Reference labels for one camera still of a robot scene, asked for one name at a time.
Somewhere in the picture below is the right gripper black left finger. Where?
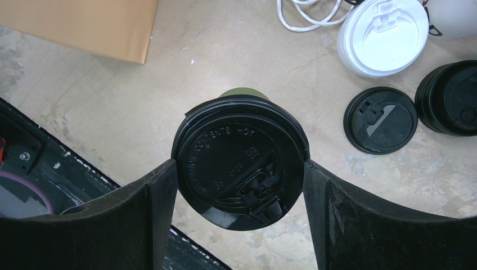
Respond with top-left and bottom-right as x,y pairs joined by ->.
1,160 -> 178,269

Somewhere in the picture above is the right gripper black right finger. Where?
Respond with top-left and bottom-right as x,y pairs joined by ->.
303,160 -> 476,269

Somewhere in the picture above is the single black cup lid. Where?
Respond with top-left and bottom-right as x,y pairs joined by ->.
171,94 -> 310,231

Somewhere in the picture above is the green paper coffee cup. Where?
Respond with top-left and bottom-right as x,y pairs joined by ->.
219,87 -> 270,101

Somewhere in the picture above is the brown kraft paper bag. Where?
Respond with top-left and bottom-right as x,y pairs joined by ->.
1,1 -> 158,64

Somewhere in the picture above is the white cup lid stack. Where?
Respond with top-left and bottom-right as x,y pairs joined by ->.
337,0 -> 429,78

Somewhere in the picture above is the blue checkered paper bag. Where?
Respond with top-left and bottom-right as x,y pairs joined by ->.
276,0 -> 362,33

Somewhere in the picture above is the white paper cup stack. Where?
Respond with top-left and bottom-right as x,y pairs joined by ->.
422,0 -> 476,39

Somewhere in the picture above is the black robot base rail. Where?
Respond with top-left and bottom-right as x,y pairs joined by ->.
1,100 -> 227,269

